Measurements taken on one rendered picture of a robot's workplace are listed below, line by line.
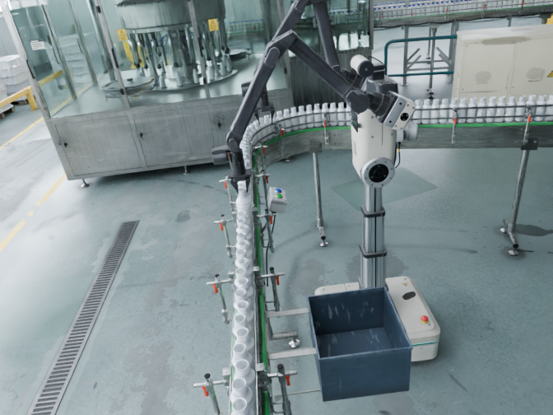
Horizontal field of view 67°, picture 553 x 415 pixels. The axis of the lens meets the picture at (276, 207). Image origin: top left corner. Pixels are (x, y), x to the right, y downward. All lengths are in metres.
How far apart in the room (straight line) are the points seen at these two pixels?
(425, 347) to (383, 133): 1.25
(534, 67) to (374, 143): 3.83
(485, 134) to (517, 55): 2.36
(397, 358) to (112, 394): 1.86
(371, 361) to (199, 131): 3.96
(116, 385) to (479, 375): 2.11
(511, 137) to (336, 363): 2.29
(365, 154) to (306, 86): 4.96
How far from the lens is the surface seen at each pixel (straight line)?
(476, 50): 5.47
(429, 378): 2.68
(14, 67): 11.64
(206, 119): 5.01
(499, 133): 3.32
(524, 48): 5.56
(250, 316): 1.39
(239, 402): 1.16
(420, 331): 2.55
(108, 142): 5.33
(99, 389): 2.97
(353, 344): 1.81
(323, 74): 1.70
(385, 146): 2.01
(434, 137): 3.27
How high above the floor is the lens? 2.07
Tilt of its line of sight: 29 degrees down
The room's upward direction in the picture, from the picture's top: 7 degrees counter-clockwise
